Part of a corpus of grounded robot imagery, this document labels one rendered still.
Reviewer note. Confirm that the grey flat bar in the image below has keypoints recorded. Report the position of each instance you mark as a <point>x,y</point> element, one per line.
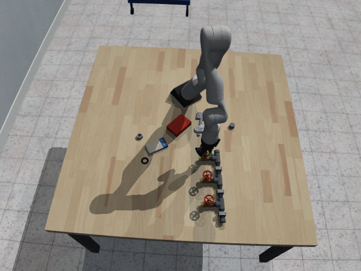
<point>199,116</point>

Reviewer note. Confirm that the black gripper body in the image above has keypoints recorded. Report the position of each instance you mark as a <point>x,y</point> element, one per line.
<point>204,145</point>

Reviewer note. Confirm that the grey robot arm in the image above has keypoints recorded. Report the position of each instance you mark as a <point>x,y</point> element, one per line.
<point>214,41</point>

